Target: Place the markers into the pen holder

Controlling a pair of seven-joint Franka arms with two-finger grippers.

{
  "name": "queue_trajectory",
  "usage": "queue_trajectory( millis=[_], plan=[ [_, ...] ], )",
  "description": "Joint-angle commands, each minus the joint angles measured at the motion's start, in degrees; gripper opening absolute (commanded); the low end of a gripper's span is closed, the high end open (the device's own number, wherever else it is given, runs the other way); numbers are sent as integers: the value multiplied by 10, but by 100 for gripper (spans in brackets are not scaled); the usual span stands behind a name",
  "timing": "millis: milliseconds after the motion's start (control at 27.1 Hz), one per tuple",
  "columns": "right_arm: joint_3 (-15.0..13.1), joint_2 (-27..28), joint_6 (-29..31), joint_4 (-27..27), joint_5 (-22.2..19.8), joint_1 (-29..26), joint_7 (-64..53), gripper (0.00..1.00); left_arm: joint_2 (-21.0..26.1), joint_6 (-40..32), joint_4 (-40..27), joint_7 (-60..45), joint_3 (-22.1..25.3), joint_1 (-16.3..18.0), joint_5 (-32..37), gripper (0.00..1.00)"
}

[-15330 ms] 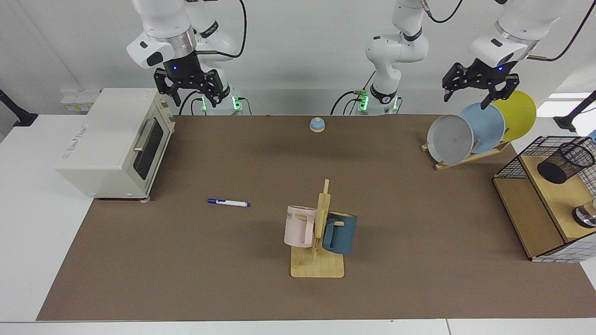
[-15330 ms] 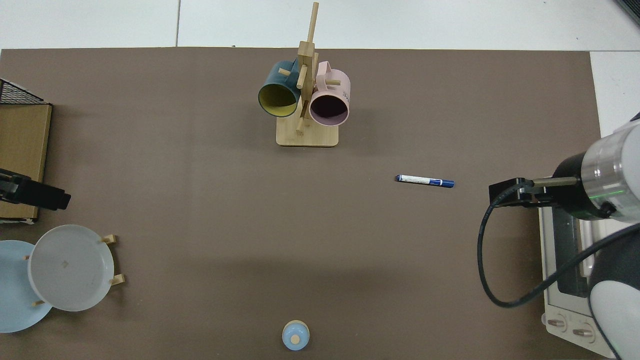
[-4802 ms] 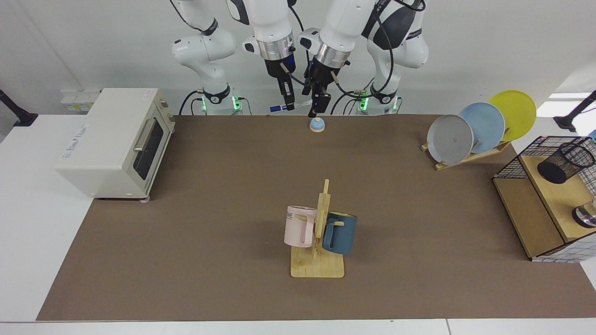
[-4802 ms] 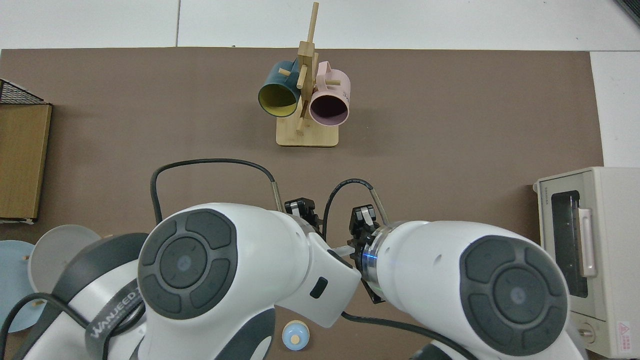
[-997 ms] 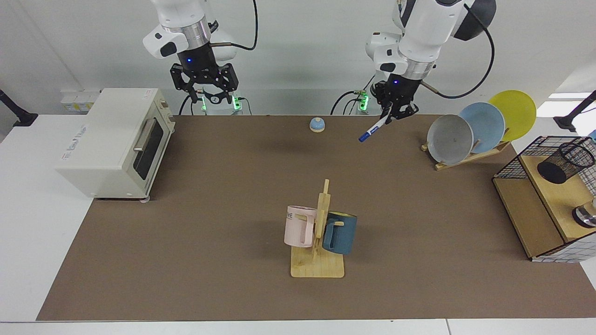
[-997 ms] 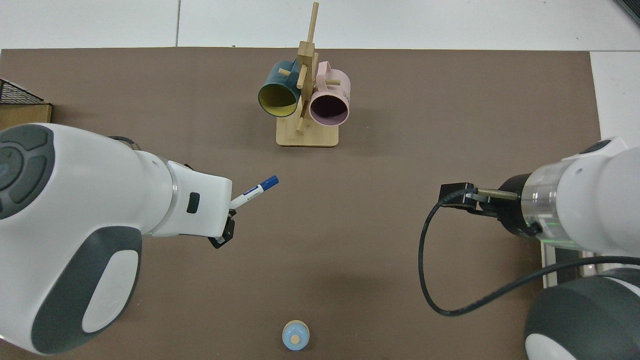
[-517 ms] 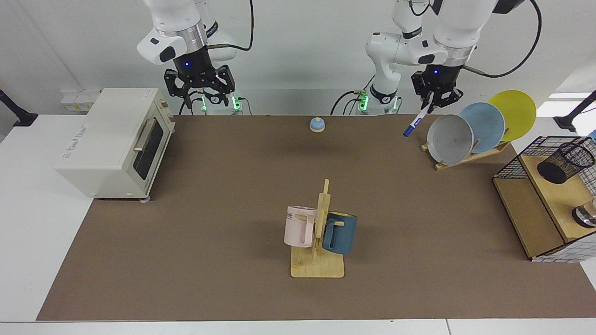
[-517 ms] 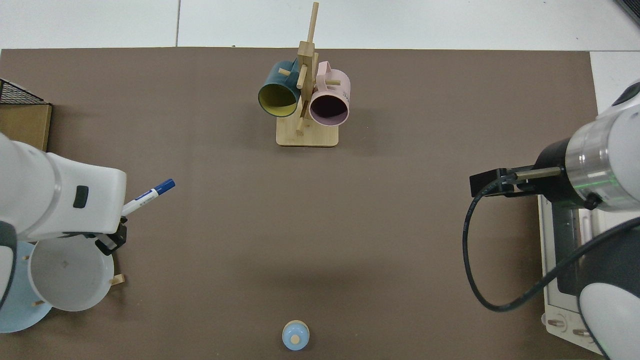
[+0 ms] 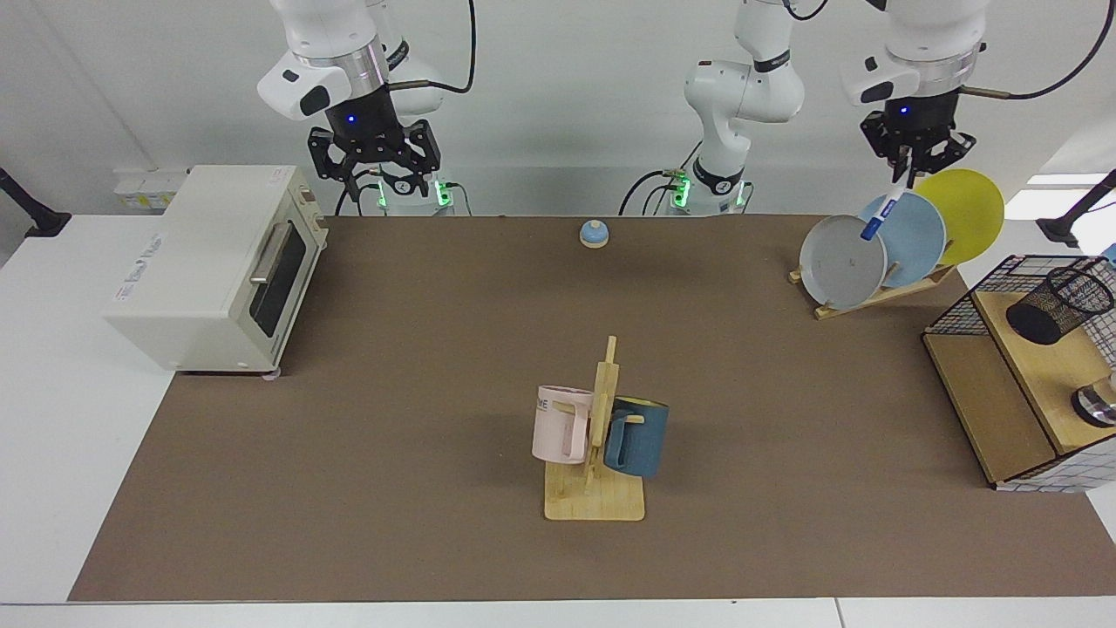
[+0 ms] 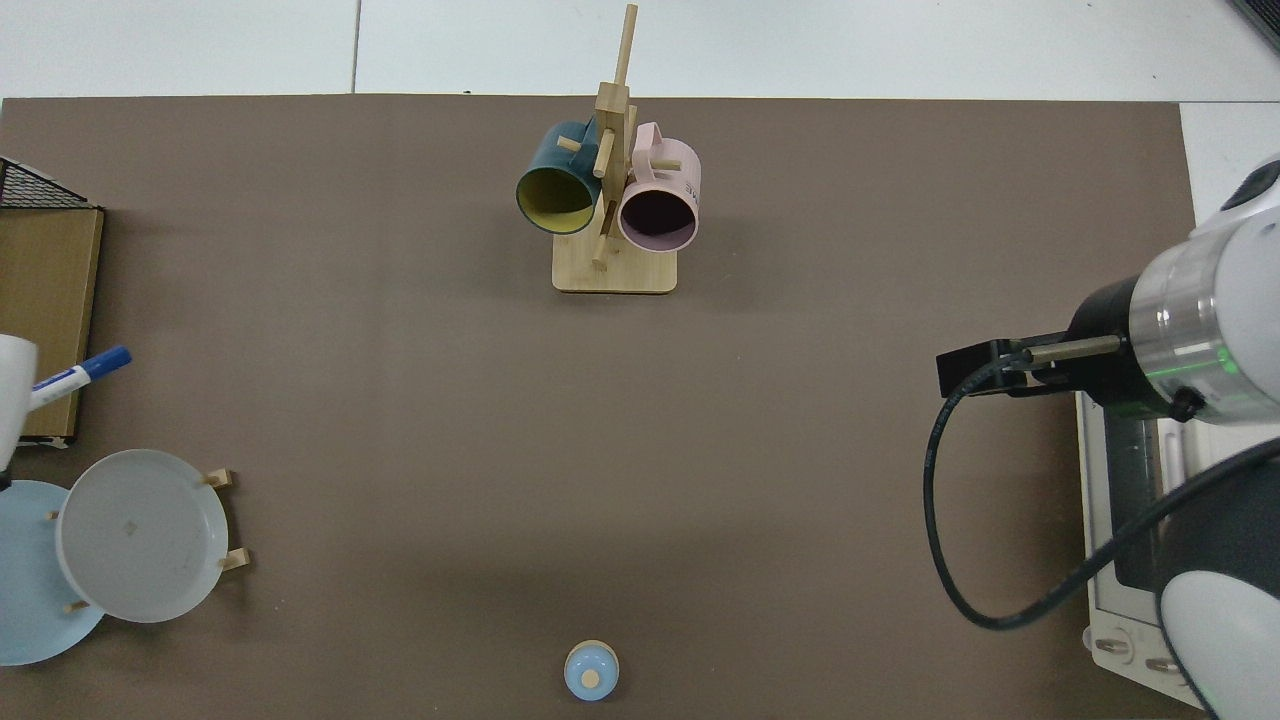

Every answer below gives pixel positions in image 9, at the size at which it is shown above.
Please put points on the blue and white marker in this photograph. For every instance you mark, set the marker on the blue and white marker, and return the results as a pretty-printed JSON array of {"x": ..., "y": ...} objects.
[{"x": 882, "y": 214}]

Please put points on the black mesh pen holder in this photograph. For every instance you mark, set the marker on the black mesh pen holder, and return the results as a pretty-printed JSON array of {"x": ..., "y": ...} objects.
[{"x": 1055, "y": 310}]

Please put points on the light blue plate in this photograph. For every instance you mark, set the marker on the light blue plate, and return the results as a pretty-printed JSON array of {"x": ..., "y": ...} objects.
[{"x": 920, "y": 235}]

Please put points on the yellow plate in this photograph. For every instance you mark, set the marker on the yellow plate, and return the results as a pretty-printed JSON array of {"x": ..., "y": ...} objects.
[{"x": 968, "y": 209}]

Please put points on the grey plate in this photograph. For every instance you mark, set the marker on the grey plate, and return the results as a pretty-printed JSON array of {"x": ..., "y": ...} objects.
[{"x": 841, "y": 270}]

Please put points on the wooden plate rack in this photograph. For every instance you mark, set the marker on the wooden plate rack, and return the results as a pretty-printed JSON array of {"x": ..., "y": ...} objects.
[{"x": 872, "y": 301}]

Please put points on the pale toaster oven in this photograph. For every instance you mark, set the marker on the pale toaster oven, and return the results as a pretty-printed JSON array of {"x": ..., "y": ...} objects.
[{"x": 200, "y": 262}]

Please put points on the small blue round thing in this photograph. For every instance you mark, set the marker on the small blue round thing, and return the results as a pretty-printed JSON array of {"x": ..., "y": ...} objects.
[{"x": 595, "y": 234}]

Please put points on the pink cup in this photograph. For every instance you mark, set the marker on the pink cup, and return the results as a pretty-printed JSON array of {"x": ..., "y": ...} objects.
[{"x": 554, "y": 427}]

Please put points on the brown table cloth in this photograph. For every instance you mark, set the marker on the brown table cloth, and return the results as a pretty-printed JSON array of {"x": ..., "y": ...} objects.
[{"x": 349, "y": 506}]

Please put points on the dark teal cup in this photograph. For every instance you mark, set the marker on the dark teal cup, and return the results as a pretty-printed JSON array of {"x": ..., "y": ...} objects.
[{"x": 641, "y": 440}]

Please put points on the wooden cup stand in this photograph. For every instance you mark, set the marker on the wooden cup stand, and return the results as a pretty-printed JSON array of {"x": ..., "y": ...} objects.
[{"x": 597, "y": 501}]

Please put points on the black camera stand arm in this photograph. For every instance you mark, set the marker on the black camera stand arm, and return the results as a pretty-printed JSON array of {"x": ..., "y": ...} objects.
[
  {"x": 1077, "y": 214},
  {"x": 26, "y": 209}
]

